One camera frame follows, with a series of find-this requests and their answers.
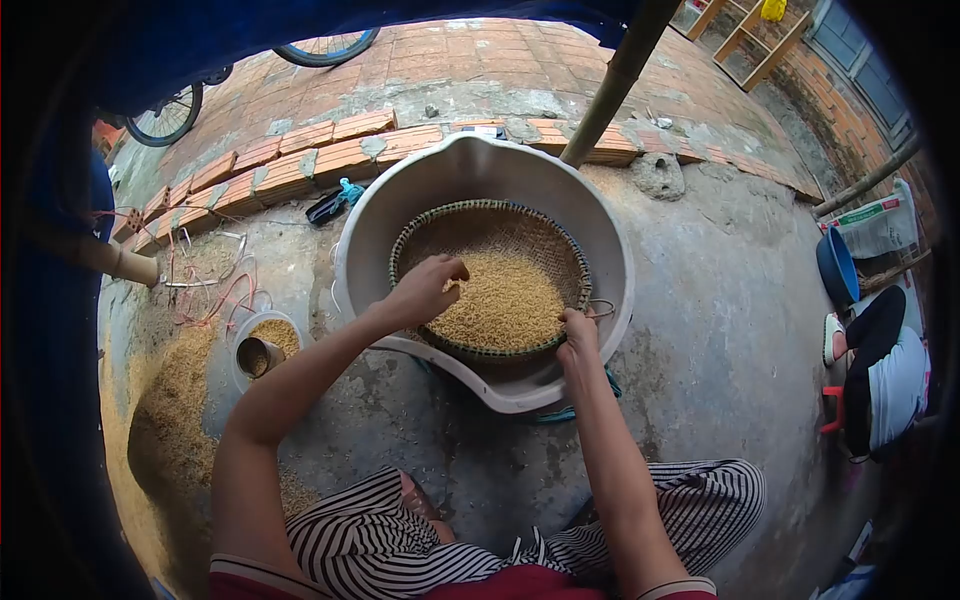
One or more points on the thin bamboo pole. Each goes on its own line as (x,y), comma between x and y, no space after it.
(870,178)

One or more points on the bicycle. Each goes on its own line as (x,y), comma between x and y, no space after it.
(169,116)

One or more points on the metal measuring can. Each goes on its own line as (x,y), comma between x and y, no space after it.
(259,356)

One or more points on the thick bamboo pole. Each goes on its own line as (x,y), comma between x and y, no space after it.
(611,86)

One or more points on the large grey metal basin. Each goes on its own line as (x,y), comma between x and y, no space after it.
(480,169)

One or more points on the row of red bricks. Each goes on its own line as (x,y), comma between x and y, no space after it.
(337,161)

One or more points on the person's left hand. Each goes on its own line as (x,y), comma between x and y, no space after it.
(420,292)

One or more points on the blue plastic basin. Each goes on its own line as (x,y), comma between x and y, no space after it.
(836,266)

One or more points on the teal cloth scrap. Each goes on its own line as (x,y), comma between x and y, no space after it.
(351,191)

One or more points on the round woven bamboo sieve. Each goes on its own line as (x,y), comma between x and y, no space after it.
(495,225)

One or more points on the red plastic stool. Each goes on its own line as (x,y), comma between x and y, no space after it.
(834,409)

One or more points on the heap of unhusked rice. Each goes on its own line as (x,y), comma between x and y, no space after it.
(502,300)

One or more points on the grey stone lump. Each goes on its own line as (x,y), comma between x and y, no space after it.
(657,176)

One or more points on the pile of rice husks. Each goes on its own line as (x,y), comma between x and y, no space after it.
(176,420)

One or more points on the person's legs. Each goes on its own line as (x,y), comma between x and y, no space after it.
(375,540)

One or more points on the person's right fingers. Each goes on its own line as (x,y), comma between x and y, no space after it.
(577,319)

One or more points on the white printed sack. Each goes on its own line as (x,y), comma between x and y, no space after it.
(874,225)

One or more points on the black sandal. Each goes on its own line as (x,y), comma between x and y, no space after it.
(324,208)

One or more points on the person's body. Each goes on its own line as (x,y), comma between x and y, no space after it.
(517,585)

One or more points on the person's left fingers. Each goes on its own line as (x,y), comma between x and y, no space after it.
(450,271)

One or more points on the person's right hand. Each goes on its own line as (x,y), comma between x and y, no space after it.
(579,346)

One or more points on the grey window shutters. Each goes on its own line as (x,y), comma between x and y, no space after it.
(862,67)

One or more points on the wooden frame rack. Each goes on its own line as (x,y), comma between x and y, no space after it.
(757,45)

